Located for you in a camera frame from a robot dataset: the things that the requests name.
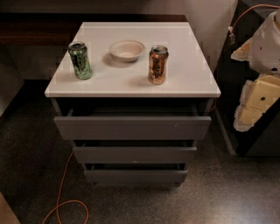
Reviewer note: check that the green soda can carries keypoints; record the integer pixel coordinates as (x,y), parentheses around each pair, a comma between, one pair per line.
(79,56)

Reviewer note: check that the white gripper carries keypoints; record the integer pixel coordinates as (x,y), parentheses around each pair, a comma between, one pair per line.
(266,52)

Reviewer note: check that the dark wooden bench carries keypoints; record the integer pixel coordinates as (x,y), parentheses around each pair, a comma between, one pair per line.
(59,29)

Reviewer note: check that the white paper bowl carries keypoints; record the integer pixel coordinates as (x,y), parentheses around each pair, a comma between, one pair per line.
(127,50)

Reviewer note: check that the grey top drawer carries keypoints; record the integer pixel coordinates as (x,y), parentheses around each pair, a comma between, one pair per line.
(124,122)

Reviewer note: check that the grey bottom drawer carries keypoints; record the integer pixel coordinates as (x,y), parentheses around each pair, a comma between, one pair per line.
(135,173)

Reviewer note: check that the white top drawer cabinet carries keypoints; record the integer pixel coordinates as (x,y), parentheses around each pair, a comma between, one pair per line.
(189,81)

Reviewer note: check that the grey drawer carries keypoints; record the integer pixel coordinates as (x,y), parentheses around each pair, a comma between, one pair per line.
(124,122)
(135,173)
(130,153)

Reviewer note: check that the orange soda can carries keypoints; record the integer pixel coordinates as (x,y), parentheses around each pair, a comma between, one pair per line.
(157,64)

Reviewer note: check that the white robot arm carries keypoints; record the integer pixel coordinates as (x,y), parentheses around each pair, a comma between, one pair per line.
(262,52)

